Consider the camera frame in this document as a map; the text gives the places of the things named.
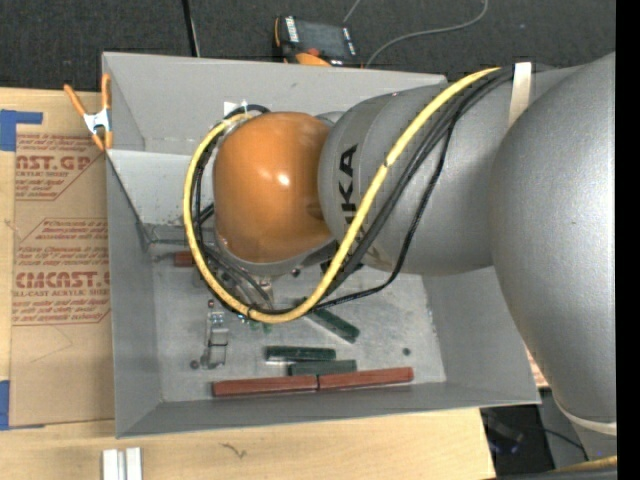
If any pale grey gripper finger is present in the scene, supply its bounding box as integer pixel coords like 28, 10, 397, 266
200, 345, 228, 370
206, 309, 231, 348

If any brown cardboard board, red print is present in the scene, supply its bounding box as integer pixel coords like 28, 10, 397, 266
0, 86, 117, 430

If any grey metal bin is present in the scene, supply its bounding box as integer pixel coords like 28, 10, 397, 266
101, 51, 543, 440

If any dark green flat block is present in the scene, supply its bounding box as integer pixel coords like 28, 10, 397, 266
287, 359, 359, 377
299, 297, 362, 345
264, 345, 338, 363

